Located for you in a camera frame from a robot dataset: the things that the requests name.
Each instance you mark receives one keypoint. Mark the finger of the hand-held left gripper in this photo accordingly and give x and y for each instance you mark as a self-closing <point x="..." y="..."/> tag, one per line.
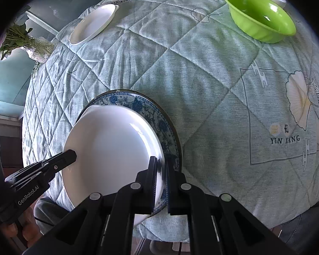
<point x="63" y="158"/>

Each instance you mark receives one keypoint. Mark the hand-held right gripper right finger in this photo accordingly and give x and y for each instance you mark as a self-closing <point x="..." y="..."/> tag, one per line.
<point x="172" y="186"/>

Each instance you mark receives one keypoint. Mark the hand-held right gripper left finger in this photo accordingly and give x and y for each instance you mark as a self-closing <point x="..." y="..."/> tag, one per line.
<point x="152" y="180"/>

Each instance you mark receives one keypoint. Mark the white deep plate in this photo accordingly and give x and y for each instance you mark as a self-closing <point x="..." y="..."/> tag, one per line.
<point x="109" y="148"/>

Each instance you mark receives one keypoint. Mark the blue patterned plate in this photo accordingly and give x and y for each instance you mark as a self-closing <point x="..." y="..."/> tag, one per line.
<point x="159" y="122"/>

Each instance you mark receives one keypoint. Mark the person's left hand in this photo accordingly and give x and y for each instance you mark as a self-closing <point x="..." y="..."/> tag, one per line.
<point x="28" y="225"/>

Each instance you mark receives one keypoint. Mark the person's grey pants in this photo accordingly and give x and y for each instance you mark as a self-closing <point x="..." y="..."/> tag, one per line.
<point x="50" y="215"/>

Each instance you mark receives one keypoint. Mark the light green quilted blanket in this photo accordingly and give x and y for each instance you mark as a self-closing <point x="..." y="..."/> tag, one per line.
<point x="202" y="85"/>

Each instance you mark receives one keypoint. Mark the clear glass vase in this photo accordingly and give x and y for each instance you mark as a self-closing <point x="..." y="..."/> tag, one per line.
<point x="41" y="49"/>

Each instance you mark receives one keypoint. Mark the green leafy plant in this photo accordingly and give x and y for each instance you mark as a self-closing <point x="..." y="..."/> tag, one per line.
<point x="13" y="41"/>

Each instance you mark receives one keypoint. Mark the green plastic bowl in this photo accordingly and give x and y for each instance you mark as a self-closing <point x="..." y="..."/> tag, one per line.
<point x="257" y="16"/>

